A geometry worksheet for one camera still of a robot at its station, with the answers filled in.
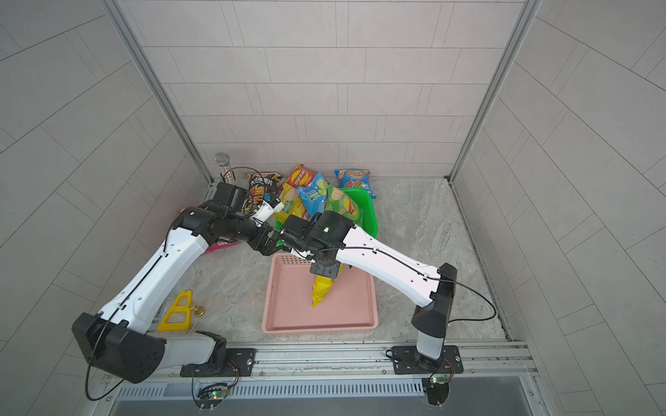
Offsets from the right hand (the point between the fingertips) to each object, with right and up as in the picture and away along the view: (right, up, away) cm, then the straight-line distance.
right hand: (331, 260), depth 70 cm
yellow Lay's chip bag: (-3, -8, +3) cm, 9 cm away
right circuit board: (+28, -32, -4) cm, 43 cm away
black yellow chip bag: (-31, +23, +34) cm, 52 cm away
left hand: (-14, +7, +4) cm, 17 cm away
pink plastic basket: (+5, -16, +8) cm, 19 cm away
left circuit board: (-30, -33, -5) cm, 45 cm away
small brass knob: (-41, -18, +8) cm, 46 cm away
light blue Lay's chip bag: (-8, +17, +21) cm, 28 cm away
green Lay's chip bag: (+3, +15, +20) cm, 25 cm away
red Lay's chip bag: (-15, +26, +38) cm, 49 cm away
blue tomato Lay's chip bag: (+5, +26, +38) cm, 46 cm away
